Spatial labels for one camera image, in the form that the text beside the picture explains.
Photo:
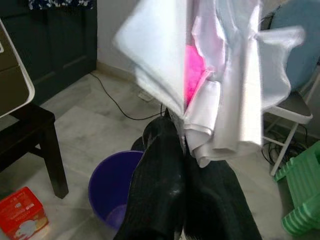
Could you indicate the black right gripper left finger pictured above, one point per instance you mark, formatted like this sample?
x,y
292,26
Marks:
x,y
157,180

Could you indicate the green plastic stool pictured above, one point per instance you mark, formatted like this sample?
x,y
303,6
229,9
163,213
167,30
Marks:
x,y
300,175

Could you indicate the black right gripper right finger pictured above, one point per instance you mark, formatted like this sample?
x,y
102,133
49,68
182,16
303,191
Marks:
x,y
215,200

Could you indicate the dark wooden cabinet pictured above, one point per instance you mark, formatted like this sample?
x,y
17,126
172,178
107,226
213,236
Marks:
x,y
62,37

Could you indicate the white folding chair blue backrest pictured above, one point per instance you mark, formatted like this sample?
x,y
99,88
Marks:
x,y
300,110

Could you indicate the red cardboard box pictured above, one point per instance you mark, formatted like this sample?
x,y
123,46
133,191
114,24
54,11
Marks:
x,y
22,212

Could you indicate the blue floral cloth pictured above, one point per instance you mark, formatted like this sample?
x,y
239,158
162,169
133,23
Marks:
x,y
62,3

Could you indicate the purple plastic bin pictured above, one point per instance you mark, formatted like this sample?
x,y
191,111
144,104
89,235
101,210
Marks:
x,y
107,180

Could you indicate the white paper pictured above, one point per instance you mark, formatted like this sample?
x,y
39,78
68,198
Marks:
x,y
237,100

